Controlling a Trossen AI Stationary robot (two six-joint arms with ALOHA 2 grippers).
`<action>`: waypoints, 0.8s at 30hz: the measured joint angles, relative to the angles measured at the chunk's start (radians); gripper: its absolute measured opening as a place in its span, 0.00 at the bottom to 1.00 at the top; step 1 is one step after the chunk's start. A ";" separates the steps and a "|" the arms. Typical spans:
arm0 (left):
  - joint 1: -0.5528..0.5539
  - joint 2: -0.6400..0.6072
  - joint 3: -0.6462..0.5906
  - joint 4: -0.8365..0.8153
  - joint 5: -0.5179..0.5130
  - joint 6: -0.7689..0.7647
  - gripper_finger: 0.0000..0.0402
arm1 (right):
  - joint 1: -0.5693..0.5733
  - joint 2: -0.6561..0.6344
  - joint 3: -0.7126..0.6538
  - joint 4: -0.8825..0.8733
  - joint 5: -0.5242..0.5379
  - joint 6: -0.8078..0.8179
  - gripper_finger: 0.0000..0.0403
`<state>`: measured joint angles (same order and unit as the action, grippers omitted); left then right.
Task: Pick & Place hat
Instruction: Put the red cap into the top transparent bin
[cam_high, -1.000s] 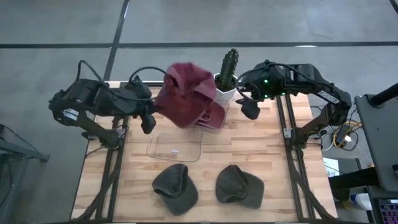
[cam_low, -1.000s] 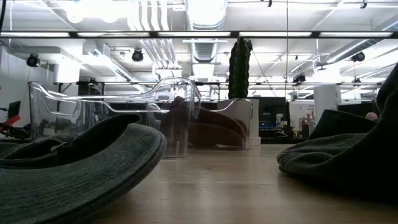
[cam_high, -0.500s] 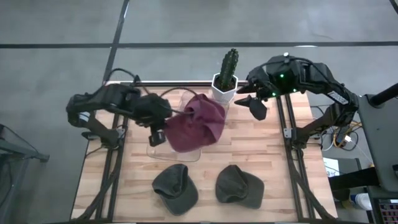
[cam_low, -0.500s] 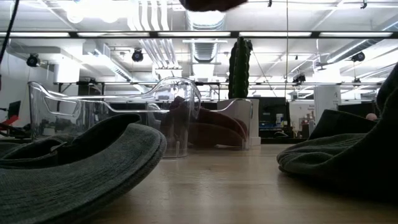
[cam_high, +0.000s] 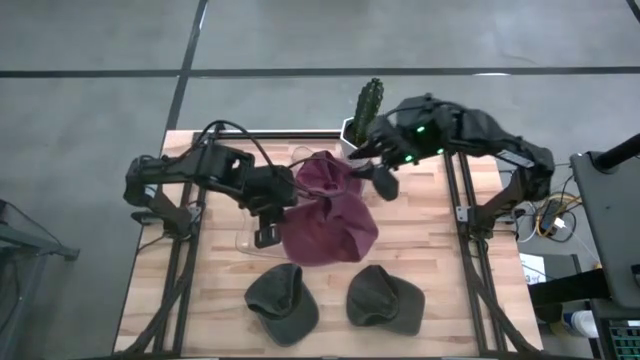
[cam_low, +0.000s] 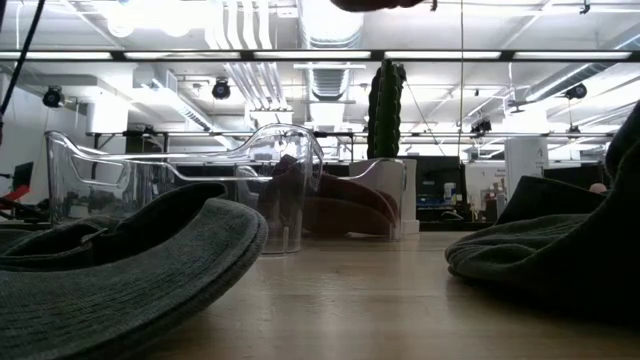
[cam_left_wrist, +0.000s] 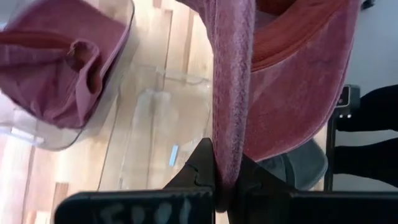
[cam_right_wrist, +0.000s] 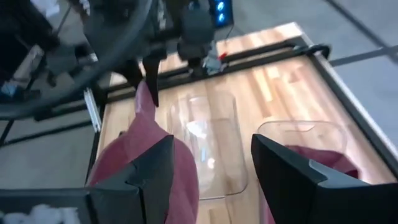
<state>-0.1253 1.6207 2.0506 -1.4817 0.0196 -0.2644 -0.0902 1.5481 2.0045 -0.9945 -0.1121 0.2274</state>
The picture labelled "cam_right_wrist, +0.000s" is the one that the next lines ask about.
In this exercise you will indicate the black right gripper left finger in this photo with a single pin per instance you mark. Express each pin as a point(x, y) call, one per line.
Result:
point(149, 186)

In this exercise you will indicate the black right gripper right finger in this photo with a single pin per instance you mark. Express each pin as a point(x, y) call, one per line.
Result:
point(295, 193)

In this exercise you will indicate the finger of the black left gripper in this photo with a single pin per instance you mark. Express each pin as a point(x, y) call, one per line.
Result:
point(133, 73)
point(153, 77)

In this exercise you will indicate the maroon baseball cap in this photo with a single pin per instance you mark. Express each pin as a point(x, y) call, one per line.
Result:
point(329, 158)
point(146, 130)

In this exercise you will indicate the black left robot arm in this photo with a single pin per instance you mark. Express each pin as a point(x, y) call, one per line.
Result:
point(196, 25)

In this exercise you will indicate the silver aluminium extrusion piece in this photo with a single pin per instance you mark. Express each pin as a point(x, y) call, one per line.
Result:
point(93, 109)

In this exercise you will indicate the clear plastic bin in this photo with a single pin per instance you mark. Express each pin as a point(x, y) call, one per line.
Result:
point(298, 133)
point(217, 140)

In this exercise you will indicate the black metal table frame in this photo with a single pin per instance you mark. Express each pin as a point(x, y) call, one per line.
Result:
point(280, 59)

